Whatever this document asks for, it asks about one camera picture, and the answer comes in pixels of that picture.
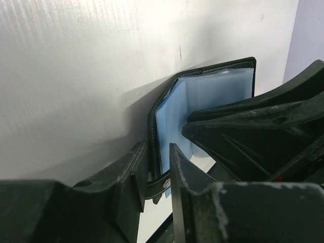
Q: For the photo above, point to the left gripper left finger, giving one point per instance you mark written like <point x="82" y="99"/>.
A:
<point x="115" y="197"/>

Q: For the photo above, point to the black card holder wallet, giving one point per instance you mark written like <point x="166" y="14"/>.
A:
<point x="188" y="91"/>

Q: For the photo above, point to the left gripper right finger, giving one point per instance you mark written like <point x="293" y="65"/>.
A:
<point x="198" y="215"/>

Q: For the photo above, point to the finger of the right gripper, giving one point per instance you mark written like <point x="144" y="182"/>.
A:
<point x="304" y="86"/>
<point x="275" y="143"/>

